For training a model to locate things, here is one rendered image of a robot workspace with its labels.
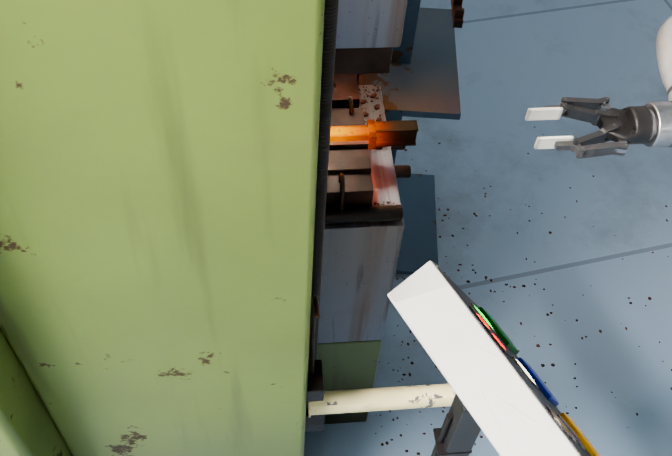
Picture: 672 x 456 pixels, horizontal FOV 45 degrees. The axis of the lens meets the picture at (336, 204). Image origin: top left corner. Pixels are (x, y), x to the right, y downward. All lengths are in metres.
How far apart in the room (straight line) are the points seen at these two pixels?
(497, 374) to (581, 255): 1.69
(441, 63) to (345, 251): 0.73
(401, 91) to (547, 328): 0.92
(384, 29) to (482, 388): 0.50
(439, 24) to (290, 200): 1.35
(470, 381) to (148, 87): 0.55
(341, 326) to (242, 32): 1.13
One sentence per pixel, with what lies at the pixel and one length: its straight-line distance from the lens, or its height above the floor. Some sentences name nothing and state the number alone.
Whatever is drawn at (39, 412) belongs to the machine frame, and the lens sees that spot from 1.45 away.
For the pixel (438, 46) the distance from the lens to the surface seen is 2.18.
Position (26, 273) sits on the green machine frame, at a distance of 1.11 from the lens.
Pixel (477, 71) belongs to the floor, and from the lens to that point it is 3.22.
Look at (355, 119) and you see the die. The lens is 1.58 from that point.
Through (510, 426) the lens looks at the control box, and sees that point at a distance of 1.07.
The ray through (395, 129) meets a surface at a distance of 1.54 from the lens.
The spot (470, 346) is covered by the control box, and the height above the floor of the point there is 1.19.
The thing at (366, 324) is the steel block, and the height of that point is 0.55.
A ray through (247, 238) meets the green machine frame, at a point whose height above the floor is 1.30.
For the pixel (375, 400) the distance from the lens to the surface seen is 1.64.
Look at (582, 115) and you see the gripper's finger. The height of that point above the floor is 1.00.
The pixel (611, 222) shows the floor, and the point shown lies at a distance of 2.86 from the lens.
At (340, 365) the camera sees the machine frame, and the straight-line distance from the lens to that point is 1.99.
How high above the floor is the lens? 2.13
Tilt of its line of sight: 52 degrees down
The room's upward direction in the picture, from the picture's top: 4 degrees clockwise
